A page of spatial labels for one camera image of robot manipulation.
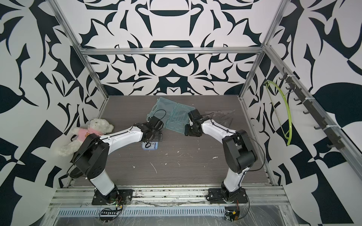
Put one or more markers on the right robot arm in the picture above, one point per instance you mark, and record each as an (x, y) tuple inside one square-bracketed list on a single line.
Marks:
[(239, 151)]

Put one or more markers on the black hook rack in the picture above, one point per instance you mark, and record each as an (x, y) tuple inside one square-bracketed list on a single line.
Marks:
[(312, 109)]

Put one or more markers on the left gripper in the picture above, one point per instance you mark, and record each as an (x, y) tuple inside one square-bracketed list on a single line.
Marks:
[(159, 136)]

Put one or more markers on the clear triangle ruler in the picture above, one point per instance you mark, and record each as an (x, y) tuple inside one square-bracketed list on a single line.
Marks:
[(225, 122), (220, 114)]

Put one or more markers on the aluminium frame rail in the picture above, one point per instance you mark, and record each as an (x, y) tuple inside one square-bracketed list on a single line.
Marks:
[(169, 195)]

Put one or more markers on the blue geometry set case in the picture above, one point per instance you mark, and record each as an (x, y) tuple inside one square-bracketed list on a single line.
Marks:
[(149, 145)]

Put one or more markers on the teal ruler set case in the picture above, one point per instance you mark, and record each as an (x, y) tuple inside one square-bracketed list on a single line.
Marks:
[(174, 115)]

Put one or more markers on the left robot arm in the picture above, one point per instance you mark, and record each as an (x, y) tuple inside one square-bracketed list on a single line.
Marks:
[(91, 158)]

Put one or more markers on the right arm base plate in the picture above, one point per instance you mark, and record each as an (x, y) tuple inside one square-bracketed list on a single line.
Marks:
[(222, 195)]

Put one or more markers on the black yellow connector right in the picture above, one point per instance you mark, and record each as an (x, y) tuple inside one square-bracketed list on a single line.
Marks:
[(232, 214)]

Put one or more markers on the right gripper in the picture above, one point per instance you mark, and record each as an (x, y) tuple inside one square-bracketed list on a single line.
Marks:
[(186, 131)]

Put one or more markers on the white teddy bear pink shirt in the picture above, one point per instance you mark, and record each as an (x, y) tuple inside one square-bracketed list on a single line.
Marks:
[(99, 127)]

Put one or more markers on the black glasses case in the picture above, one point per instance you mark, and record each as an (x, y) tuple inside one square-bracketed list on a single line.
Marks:
[(75, 173)]

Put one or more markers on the green tube on wall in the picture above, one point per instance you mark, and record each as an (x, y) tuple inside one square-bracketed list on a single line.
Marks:
[(289, 133)]

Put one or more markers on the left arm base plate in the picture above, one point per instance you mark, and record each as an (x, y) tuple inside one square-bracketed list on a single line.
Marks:
[(121, 197)]

